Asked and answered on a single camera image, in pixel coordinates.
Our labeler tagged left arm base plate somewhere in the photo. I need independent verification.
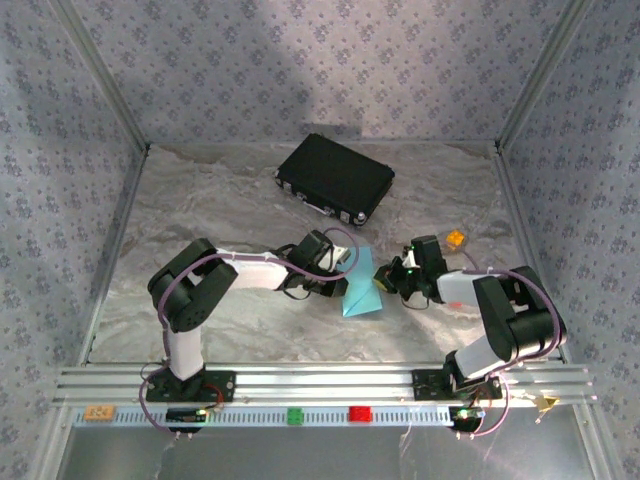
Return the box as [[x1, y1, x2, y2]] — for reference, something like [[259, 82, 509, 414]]
[[144, 369, 237, 404]]

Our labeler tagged grey metal panel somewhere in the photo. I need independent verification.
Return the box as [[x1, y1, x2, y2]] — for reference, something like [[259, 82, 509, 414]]
[[59, 427, 596, 480]]

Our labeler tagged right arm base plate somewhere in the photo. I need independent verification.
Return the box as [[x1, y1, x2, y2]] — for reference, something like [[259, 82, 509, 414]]
[[411, 368, 504, 402]]

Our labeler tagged black hard case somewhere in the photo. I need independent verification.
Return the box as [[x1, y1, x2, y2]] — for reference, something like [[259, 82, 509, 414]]
[[273, 132, 396, 227]]

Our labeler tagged aluminium frame post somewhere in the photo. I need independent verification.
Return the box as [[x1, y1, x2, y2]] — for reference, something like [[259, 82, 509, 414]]
[[49, 0, 152, 154], [493, 0, 599, 154]]

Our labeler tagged aluminium table side rail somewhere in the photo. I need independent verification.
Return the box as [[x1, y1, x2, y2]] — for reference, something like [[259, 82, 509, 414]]
[[492, 144, 572, 366], [77, 144, 151, 366]]

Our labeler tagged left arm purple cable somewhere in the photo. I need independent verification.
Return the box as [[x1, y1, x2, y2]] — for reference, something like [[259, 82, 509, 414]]
[[137, 227, 360, 441]]

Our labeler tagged light blue paper sheet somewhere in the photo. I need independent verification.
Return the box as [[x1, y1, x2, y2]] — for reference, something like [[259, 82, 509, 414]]
[[341, 244, 387, 319]]

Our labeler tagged aluminium mounting rail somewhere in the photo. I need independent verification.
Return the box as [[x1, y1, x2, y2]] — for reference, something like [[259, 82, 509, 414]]
[[52, 363, 599, 409]]

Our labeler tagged grey slotted cable duct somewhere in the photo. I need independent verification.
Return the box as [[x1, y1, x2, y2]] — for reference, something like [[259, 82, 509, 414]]
[[72, 405, 485, 429]]

